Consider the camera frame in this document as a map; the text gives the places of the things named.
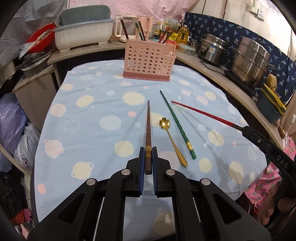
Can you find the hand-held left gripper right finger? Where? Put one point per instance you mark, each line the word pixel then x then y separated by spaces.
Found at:
pixel 155 171

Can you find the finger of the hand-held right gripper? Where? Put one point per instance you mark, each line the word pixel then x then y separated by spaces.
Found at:
pixel 259 141

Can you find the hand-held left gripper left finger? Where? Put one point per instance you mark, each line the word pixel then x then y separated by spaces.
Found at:
pixel 141 171

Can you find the brown chopstick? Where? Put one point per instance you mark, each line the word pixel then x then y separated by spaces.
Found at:
pixel 148 129

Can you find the pink perforated utensil basket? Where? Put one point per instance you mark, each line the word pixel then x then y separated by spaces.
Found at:
pixel 148 58

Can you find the dark red chopstick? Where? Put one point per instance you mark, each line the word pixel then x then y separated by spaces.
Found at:
pixel 142 33
pixel 124 30

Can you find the green chopstick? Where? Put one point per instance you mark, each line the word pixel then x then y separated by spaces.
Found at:
pixel 177 120
pixel 138 31

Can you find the person's right hand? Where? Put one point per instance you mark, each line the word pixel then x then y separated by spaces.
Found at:
pixel 272 204

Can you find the dark teal bin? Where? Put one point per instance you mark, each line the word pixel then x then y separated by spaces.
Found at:
pixel 268 111

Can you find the pink pineapple print clothing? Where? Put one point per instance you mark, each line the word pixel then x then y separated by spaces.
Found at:
pixel 261 183

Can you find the yellow trays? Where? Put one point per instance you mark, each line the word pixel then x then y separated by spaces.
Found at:
pixel 274 98

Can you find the gold flower spoon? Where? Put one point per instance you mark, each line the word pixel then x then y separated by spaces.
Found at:
pixel 164 123

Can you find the black induction cooker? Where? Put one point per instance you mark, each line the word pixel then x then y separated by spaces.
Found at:
pixel 240 84

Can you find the blue spotted tablecloth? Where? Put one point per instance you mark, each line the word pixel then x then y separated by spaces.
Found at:
pixel 92 127

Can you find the light wooden counter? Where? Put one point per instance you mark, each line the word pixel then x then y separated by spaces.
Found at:
pixel 217 81

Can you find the stainless steel steamer pot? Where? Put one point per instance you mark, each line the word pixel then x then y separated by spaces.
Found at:
pixel 251 62

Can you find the silver rice cooker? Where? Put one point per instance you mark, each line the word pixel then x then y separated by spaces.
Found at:
pixel 214 51

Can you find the clear glass food container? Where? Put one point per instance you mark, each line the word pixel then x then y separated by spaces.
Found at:
pixel 187 49

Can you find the navy printed cloth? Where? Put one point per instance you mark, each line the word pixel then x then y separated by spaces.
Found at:
pixel 231 27

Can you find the white plastic bag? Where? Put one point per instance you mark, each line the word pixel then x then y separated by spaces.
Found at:
pixel 26 148

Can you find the small lidded jar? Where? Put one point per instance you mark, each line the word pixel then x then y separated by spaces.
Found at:
pixel 193 43

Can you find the red tomato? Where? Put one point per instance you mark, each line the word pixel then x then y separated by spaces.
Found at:
pixel 173 42

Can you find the wooden cabinet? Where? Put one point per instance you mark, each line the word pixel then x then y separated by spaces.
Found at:
pixel 34 97

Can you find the yellow cooking oil bottle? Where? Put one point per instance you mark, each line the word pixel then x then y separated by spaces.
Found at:
pixel 182 36

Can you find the yellow packet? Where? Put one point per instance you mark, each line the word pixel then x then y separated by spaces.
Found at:
pixel 174 36

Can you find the purple plastic bag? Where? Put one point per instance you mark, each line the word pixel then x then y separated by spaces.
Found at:
pixel 11 129

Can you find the white clear jug kettle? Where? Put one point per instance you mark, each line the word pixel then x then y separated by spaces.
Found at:
pixel 130 32

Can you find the dark soy sauce bottle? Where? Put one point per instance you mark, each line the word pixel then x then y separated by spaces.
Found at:
pixel 157 31

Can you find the pink electric kettle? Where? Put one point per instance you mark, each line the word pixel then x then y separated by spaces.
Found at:
pixel 148 25

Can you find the white green carton box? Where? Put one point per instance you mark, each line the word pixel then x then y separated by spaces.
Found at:
pixel 172 22

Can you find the white blue-rimmed dish tub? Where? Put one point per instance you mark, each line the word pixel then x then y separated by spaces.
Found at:
pixel 83 34

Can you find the stacked black pans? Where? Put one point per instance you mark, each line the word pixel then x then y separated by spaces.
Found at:
pixel 32 63

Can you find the pink dotted cloth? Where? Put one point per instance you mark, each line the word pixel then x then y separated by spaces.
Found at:
pixel 138 7

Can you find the grey-green perforated lid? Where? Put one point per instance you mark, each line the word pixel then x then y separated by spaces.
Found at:
pixel 85 15

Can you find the red plastic basin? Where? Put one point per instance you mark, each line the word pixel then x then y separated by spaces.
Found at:
pixel 38 37

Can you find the grey striped plastic sheet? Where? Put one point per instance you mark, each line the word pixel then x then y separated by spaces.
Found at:
pixel 20 27

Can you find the white wall socket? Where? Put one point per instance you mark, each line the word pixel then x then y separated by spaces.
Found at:
pixel 253 9

